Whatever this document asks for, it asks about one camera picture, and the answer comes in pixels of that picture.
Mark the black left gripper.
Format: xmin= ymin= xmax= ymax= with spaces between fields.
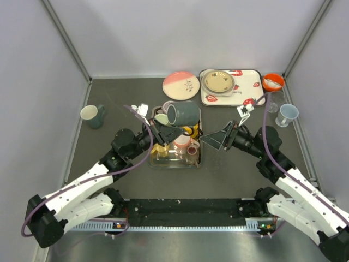
xmin=128 ymin=117 xmax=185 ymax=160

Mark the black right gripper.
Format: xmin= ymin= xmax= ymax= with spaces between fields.
xmin=200 ymin=120 xmax=266 ymax=159

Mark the pink white mug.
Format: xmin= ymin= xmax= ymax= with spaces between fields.
xmin=173 ymin=135 xmax=200 ymax=155

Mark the pale yellow mug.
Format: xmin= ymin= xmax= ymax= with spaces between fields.
xmin=151 ymin=143 xmax=170 ymax=158

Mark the orange yellow mug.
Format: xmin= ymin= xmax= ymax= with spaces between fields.
xmin=183 ymin=124 xmax=200 ymax=139

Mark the dark grey green mug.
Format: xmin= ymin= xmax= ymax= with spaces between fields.
xmin=167 ymin=101 xmax=200 ymax=127

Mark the dark brown patterned cup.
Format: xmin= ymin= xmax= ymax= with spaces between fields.
xmin=186 ymin=146 xmax=199 ymax=166

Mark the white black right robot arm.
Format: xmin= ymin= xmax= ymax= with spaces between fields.
xmin=200 ymin=121 xmax=348 ymax=261

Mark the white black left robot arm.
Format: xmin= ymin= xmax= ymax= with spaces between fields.
xmin=21 ymin=118 xmax=185 ymax=248

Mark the light green mug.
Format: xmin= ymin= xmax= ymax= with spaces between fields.
xmin=154 ymin=114 xmax=170 ymax=126

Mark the steel mug tray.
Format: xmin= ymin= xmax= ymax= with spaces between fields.
xmin=148 ymin=113 xmax=203 ymax=169

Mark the mauve purple mug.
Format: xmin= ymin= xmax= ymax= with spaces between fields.
xmin=161 ymin=100 xmax=173 ymax=114

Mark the teal mug white inside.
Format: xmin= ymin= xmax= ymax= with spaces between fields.
xmin=80 ymin=105 xmax=106 ymax=129

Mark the pink cream round plate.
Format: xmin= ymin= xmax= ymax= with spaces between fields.
xmin=163 ymin=71 xmax=200 ymax=100

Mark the beige floral bowl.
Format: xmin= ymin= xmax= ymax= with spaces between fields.
xmin=202 ymin=70 xmax=235 ymax=97

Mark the strawberry pattern square tray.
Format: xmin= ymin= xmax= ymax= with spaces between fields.
xmin=199 ymin=69 xmax=264 ymax=106

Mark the clear drinking glass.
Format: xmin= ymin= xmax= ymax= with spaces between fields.
xmin=268 ymin=91 xmax=285 ymax=113

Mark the light blue cup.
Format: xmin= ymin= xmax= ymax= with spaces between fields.
xmin=275 ymin=104 xmax=299 ymax=128

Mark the orange bowl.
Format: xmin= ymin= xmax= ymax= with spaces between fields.
xmin=262 ymin=73 xmax=285 ymax=92

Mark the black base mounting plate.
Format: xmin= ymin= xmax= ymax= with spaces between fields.
xmin=110 ymin=199 xmax=271 ymax=226

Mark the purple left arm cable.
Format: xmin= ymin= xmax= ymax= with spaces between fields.
xmin=21 ymin=104 xmax=154 ymax=240

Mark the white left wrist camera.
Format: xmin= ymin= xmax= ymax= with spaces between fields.
xmin=131 ymin=103 xmax=149 ymax=117

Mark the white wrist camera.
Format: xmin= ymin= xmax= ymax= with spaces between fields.
xmin=131 ymin=103 xmax=149 ymax=117
xmin=237 ymin=104 xmax=254 ymax=127

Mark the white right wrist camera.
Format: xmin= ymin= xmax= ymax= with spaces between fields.
xmin=237 ymin=104 xmax=254 ymax=127

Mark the grey slotted cable duct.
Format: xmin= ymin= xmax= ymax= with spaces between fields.
xmin=71 ymin=221 xmax=261 ymax=232

